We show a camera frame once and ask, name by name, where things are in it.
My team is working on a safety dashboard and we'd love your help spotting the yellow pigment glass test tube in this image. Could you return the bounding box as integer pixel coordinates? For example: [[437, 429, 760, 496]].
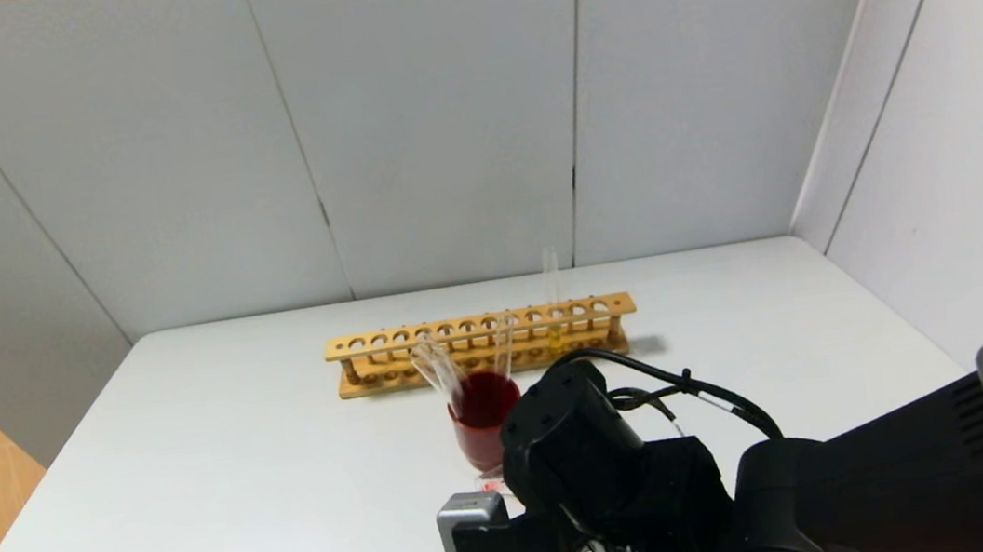
[[537, 245, 573, 356]]

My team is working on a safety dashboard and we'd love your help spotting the empty clear glass test tube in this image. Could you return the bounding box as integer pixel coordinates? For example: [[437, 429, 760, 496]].
[[422, 331, 470, 420], [488, 312, 520, 382], [407, 337, 463, 422]]

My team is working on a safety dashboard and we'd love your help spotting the wooden test tube rack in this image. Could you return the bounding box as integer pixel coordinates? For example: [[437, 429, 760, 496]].
[[321, 290, 644, 403]]

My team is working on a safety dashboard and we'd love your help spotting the dark red cup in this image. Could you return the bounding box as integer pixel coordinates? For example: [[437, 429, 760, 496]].
[[445, 366, 532, 479]]

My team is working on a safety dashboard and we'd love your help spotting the black camera cable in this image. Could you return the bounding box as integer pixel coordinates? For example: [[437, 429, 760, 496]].
[[440, 325, 800, 552]]

